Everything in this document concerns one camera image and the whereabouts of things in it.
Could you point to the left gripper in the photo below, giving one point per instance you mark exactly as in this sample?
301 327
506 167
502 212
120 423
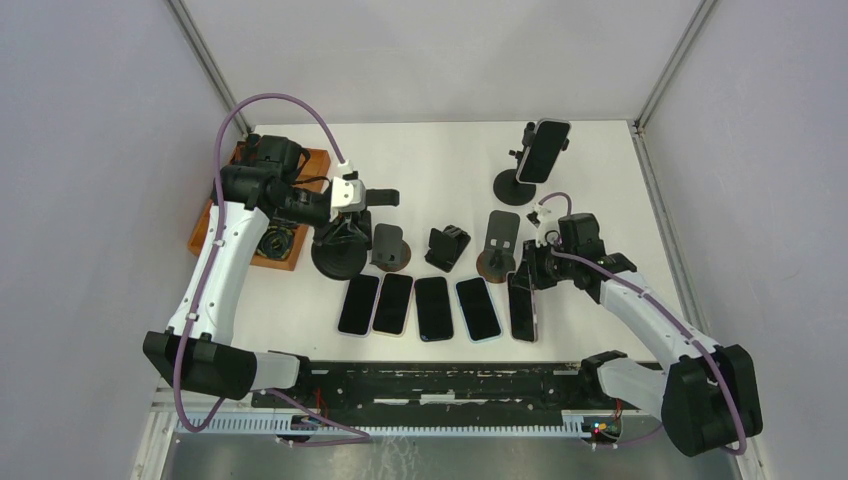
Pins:
344 227

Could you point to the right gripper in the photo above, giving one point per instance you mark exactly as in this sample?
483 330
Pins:
532 253

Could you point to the black round-base phone stand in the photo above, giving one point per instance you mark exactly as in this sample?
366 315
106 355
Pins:
347 261

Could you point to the wood-base phone stand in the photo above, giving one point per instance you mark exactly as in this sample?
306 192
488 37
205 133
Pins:
390 252

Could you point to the light blue case phone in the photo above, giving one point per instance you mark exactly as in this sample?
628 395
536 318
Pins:
478 311

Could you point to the lilac case smartphone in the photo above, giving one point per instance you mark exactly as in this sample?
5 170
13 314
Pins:
356 314

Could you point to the black small phone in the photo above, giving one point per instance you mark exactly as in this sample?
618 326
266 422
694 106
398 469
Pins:
433 309

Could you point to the cream case smartphone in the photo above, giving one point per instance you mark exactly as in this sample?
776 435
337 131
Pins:
393 303

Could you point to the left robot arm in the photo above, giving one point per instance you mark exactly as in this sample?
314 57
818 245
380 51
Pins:
195 352

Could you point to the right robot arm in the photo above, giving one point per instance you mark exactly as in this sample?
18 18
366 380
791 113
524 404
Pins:
704 394

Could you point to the small black folding stand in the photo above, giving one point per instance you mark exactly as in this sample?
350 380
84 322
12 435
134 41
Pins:
446 246

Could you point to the wooden compartment tray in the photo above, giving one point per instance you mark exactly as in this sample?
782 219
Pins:
240 236

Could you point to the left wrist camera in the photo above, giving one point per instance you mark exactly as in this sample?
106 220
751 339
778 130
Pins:
347 195

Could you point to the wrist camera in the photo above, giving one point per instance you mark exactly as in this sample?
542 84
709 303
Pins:
540 216
347 195

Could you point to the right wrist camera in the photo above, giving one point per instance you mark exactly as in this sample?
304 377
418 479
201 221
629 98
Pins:
540 216

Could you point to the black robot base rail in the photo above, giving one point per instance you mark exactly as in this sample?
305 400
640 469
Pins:
449 394

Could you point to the white cable duct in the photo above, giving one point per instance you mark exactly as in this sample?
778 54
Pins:
293 424

